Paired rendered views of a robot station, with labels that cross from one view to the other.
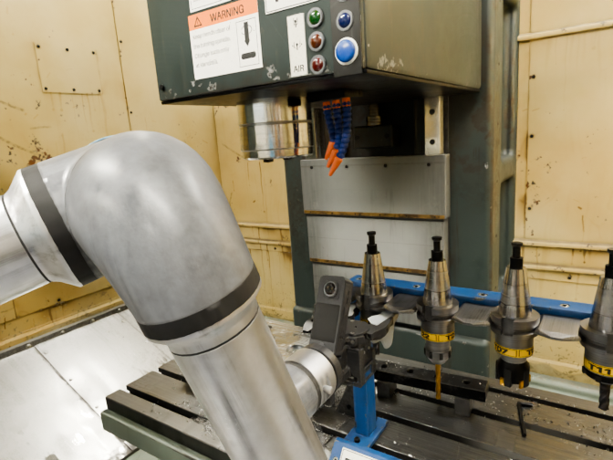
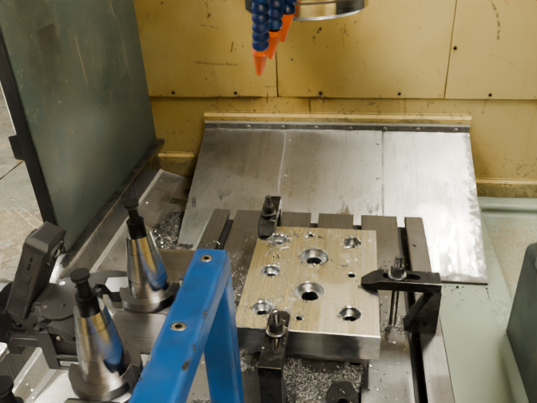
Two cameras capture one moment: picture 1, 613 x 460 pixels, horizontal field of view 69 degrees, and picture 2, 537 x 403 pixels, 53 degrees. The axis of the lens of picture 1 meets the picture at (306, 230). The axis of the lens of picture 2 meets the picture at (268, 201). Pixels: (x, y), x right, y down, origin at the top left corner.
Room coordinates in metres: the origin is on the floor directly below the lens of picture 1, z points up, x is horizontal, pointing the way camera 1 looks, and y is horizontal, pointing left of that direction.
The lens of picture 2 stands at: (0.65, -0.57, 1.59)
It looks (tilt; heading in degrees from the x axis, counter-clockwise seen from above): 31 degrees down; 65
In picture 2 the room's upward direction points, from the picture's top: 3 degrees counter-clockwise
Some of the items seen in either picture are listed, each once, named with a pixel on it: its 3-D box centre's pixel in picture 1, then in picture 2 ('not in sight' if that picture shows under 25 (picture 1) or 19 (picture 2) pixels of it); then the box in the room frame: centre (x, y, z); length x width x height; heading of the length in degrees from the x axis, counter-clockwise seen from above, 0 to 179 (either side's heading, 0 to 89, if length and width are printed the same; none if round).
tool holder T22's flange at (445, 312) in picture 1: (437, 308); (108, 374); (0.65, -0.19, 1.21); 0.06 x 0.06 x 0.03
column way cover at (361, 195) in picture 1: (371, 240); not in sight; (1.36, -0.20, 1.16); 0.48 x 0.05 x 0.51; 55
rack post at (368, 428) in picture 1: (362, 366); (223, 366); (0.79, -0.09, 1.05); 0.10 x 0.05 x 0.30; 145
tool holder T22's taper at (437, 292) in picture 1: (437, 280); (97, 337); (0.65, -0.19, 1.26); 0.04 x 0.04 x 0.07
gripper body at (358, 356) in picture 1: (337, 356); (52, 319); (0.61, -0.03, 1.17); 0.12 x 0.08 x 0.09; 145
